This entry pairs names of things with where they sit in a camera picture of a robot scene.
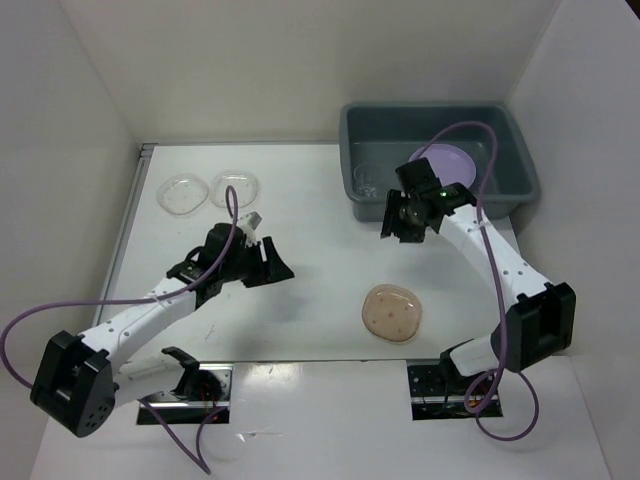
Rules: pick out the purple plate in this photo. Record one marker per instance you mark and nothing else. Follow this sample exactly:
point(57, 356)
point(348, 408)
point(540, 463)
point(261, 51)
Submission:
point(449, 163)

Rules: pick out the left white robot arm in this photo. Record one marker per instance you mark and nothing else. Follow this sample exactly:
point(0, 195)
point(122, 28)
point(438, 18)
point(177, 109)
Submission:
point(83, 378)

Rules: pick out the clear square dish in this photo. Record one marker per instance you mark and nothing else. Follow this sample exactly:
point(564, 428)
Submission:
point(182, 194)
point(245, 184)

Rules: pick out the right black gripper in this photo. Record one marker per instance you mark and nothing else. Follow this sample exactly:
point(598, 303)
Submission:
point(390, 222)

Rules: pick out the aluminium table edge rail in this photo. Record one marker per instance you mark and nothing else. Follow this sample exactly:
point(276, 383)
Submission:
point(142, 165)

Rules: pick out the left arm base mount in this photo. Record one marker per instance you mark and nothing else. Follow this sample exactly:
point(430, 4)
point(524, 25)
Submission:
point(213, 391)

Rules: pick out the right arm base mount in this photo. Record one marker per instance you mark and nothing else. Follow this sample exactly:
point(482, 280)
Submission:
point(430, 397)

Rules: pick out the grey plastic bin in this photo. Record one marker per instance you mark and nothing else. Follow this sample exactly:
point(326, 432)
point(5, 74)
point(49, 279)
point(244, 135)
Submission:
point(476, 144)

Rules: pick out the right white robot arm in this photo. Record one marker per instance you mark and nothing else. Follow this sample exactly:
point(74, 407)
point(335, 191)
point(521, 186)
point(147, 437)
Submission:
point(536, 315)

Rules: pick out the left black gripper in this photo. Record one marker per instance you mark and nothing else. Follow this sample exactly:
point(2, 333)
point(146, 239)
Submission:
point(272, 270)

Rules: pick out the brown translucent square dish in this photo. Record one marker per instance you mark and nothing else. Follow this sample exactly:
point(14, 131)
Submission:
point(392, 313)

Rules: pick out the clear glass cup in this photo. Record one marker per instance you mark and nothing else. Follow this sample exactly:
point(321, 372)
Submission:
point(366, 179)

